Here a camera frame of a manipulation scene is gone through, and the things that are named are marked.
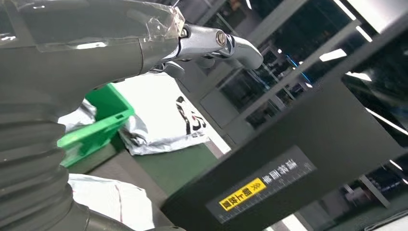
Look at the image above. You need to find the machine label sticker yellow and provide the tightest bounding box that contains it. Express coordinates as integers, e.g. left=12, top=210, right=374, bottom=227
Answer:
left=205, top=145, right=318, bottom=225

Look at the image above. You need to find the dark green table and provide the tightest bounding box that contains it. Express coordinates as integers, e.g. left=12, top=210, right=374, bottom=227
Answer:
left=60, top=134, right=224, bottom=197

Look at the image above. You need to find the white parcel bag red print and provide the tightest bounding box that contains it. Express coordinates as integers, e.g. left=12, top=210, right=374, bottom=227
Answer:
left=68, top=173, right=156, bottom=231

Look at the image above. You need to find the black scanning machine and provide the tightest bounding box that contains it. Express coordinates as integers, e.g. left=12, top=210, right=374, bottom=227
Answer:
left=68, top=75, right=408, bottom=231

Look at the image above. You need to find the green plastic crate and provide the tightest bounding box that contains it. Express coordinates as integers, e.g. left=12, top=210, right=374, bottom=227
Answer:
left=57, top=83, right=135, bottom=168

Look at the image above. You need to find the grey parcel bag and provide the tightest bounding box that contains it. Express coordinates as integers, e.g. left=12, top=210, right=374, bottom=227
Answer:
left=57, top=99, right=97, bottom=133

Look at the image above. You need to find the large white printed parcel bag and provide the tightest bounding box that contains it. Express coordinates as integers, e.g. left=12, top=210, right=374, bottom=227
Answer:
left=112, top=71, right=232, bottom=157

